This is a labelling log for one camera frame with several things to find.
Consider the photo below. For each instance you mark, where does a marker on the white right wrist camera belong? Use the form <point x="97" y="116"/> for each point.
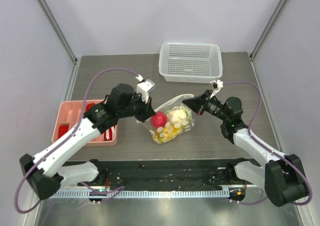
<point x="216" y="85"/>

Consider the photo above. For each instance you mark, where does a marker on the red cloth lower left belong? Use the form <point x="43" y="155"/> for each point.
<point x="63" y="128"/>

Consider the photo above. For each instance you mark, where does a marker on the red white striped cloth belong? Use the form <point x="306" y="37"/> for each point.
<point x="110" y="134"/>

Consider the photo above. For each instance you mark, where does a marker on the pink compartment tray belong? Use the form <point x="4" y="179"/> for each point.
<point x="70" y="113"/>

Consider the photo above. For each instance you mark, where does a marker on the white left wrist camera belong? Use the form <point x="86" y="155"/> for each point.
<point x="144" y="88"/>

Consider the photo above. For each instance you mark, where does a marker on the white fake cauliflower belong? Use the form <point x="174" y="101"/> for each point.
<point x="179" y="114"/>

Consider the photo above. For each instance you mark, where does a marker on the red fake pomegranate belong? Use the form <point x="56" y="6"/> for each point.
<point x="159" y="119"/>

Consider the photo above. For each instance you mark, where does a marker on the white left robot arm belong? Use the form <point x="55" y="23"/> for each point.
<point x="46" y="173"/>

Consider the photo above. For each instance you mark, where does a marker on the white slotted cable duct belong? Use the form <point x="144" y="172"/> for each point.
<point x="82" y="193"/>

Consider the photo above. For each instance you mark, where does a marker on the red cloth upper compartment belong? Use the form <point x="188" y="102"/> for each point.
<point x="88" y="107"/>

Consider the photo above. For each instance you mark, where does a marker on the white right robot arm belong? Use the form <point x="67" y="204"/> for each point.
<point x="281" y="176"/>

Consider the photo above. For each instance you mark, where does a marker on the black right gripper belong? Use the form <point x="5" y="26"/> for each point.
<point x="204" y="104"/>

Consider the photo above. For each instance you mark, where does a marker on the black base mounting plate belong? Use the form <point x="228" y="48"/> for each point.
<point x="170" y="175"/>

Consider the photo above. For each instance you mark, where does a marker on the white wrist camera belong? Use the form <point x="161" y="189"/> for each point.
<point x="144" y="88"/>
<point x="216" y="85"/>

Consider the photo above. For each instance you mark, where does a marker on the clear zip top bag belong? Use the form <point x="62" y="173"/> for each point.
<point x="165" y="107"/>

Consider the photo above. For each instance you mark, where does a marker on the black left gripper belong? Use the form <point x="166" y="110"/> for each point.
<point x="147" y="111"/>

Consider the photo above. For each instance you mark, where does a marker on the white perforated plastic basket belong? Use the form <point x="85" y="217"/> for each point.
<point x="190" y="62"/>

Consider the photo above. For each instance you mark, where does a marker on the yellow fake lemon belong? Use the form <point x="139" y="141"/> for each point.
<point x="170" y="132"/>

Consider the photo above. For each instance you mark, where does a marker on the yellow fake bananas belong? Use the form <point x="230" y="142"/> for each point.
<point x="159" y="140"/>

